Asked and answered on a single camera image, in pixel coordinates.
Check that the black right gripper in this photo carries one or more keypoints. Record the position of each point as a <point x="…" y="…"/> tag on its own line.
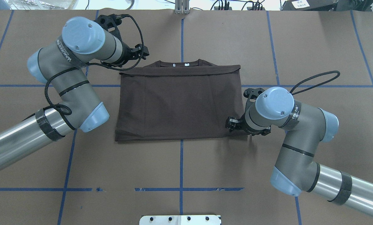
<point x="241" y="121"/>

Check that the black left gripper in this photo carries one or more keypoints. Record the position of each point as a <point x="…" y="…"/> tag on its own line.
<point x="129" y="53"/>

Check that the dark brown t-shirt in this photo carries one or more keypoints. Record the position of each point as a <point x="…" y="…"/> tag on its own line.
<point x="165" y="101"/>

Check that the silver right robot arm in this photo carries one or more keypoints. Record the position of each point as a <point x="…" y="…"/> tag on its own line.
<point x="305" y="126"/>

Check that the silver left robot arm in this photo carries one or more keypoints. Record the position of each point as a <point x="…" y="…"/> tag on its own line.
<point x="72" y="102"/>

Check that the black box white label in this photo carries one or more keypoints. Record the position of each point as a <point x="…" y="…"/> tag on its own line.
<point x="309" y="5"/>

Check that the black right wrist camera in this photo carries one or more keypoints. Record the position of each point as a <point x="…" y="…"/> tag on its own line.
<point x="253" y="93"/>

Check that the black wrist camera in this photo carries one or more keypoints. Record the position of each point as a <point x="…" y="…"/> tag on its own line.
<point x="110" y="23"/>
<point x="253" y="93"/>

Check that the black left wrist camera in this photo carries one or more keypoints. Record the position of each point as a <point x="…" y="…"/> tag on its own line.
<point x="110" y="23"/>

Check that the aluminium frame post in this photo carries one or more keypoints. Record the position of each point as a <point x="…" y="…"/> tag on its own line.
<point x="182" y="6"/>

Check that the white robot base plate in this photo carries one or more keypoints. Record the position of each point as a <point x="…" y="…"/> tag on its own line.
<point x="180" y="220"/>

